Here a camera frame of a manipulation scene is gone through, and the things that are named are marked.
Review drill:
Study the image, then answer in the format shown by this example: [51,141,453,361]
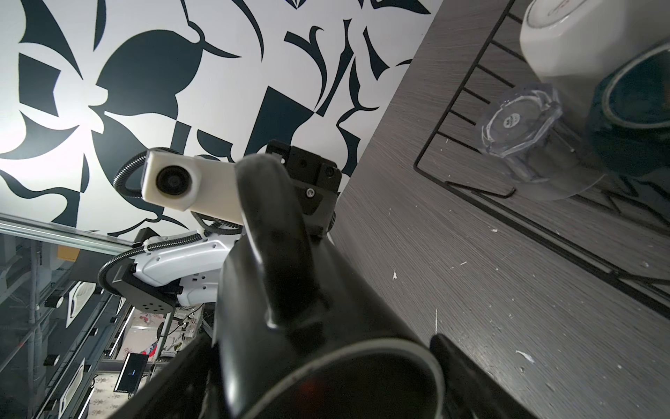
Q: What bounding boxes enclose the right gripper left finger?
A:
[112,335,214,419]

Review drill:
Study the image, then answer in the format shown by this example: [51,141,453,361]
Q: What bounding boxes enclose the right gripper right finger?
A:
[429,333,537,419]

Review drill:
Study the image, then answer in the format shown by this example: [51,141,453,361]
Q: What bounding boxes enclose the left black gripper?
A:
[265,140,342,237]

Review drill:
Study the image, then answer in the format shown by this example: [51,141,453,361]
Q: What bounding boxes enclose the black mug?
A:
[216,154,445,418]

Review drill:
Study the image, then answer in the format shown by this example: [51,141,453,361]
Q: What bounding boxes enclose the black wire dish rack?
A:
[414,1,669,317]

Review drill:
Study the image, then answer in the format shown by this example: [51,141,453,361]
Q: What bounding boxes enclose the clear glass cup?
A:
[475,83,605,201]

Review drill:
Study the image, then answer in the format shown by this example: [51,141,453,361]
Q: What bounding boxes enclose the white ceramic mug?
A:
[520,0,669,94]

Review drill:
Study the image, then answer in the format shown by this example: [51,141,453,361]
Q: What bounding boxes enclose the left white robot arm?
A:
[98,141,342,317]

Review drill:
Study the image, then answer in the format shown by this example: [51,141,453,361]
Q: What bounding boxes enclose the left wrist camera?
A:
[141,150,244,225]

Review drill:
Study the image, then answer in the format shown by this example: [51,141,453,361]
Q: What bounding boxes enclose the aluminium frame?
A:
[1,214,132,255]

